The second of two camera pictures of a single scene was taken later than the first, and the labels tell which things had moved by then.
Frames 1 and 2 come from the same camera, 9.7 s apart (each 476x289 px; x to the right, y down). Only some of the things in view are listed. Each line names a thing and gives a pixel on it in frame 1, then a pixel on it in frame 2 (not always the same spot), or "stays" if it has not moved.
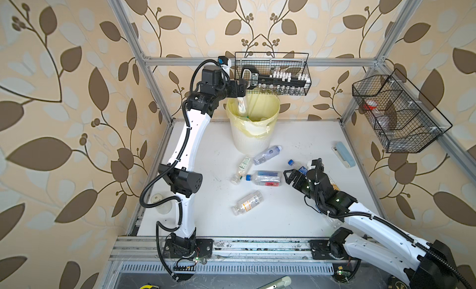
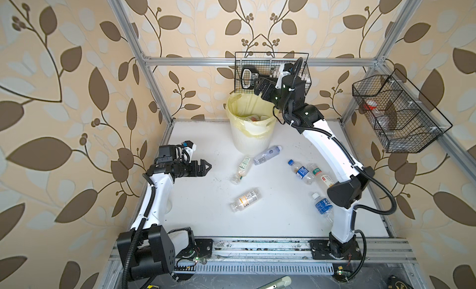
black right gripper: x=297 y=183 -> x=267 y=82
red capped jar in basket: x=370 y=105 stays
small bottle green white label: x=243 y=170 stays
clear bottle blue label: x=299 y=166 stays
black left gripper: x=238 y=92 -> x=200 y=172
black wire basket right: x=403 y=120 stays
